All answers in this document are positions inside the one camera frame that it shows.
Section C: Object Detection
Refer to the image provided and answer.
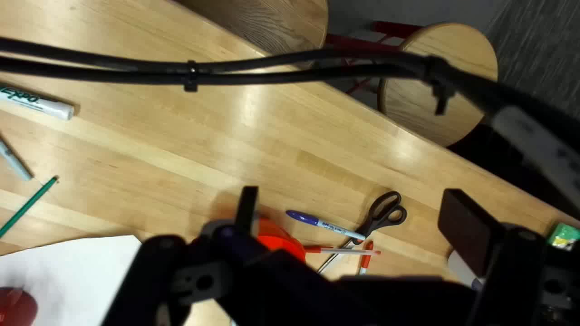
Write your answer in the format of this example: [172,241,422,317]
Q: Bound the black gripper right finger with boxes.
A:
[436,186,549,326]

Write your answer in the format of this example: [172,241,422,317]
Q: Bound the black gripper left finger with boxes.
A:
[101,184,268,326]

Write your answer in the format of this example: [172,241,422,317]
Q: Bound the red cup with handle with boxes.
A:
[255,215,308,262]

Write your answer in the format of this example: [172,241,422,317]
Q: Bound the blue capped marker pen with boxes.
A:
[284,208,367,242]

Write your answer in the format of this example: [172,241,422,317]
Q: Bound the small dark red cup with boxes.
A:
[0,286,39,326]

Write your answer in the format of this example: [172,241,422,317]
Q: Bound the white paper sheet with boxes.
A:
[0,233,143,326]

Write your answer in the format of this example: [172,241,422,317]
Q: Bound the green pencil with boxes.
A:
[0,174,61,239]

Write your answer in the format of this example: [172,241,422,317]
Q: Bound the grey marker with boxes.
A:
[0,137,34,183]

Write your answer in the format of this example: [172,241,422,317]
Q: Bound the black handled scissors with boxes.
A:
[317,190,407,275]

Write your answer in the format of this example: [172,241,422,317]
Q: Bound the round wooden stool red frame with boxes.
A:
[324,20,500,148]

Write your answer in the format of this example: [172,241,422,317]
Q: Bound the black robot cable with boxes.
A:
[0,34,442,78]
[0,54,580,206]

